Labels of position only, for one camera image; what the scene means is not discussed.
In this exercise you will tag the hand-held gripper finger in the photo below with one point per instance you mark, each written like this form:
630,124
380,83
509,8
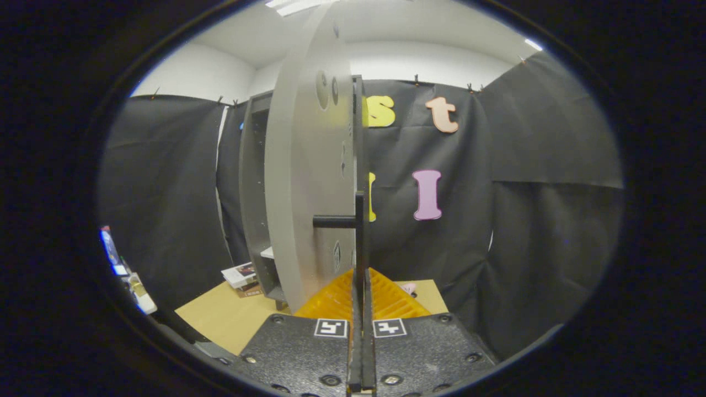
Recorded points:
368,358
354,358

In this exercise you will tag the grey shoe cabinet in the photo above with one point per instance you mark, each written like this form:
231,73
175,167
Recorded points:
253,193

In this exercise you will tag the beige shoe cabinet door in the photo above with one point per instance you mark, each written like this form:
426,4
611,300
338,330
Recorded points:
298,165

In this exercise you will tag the pink green plush toy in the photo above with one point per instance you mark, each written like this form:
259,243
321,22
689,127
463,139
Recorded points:
408,288

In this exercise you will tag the brown cover book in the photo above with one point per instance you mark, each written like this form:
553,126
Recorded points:
251,292

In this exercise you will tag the white cover book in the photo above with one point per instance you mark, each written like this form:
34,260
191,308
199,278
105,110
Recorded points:
240,273

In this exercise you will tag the white yellow small object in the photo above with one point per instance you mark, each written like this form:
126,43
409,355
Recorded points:
140,295

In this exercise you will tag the black backdrop cloth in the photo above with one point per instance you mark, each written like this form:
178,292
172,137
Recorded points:
551,220

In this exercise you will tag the blue edged white board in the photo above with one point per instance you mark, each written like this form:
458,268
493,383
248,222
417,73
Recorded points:
112,251

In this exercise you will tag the row of black cloth clips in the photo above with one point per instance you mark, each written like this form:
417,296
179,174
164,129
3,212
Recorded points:
416,80

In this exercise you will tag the small ceiling light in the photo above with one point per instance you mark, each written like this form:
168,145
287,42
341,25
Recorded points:
533,44

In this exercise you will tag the long ceiling light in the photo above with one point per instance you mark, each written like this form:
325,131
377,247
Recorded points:
298,6

